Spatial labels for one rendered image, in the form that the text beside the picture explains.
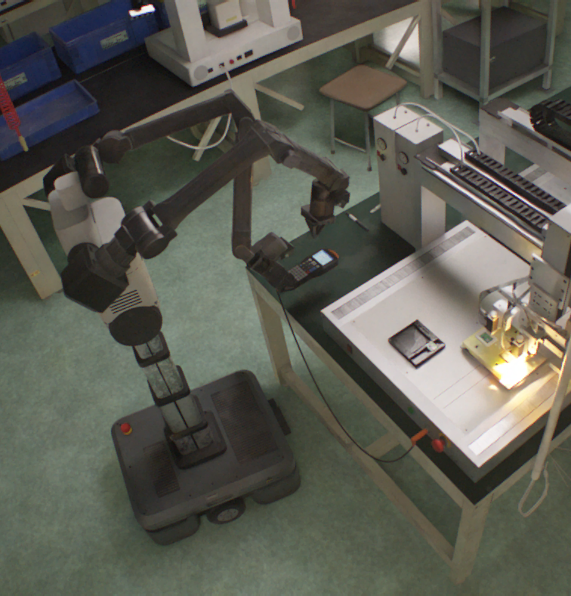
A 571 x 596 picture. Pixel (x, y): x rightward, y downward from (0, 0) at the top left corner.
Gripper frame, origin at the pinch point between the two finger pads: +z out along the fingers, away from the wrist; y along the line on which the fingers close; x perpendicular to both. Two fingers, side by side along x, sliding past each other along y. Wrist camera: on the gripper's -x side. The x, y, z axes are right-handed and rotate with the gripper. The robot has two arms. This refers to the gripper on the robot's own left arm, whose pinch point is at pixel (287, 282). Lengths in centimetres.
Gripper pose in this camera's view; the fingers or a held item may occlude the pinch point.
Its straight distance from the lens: 217.5
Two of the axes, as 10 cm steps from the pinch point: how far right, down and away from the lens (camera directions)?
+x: -6.3, 7.7, 1.0
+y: -5.7, -5.4, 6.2
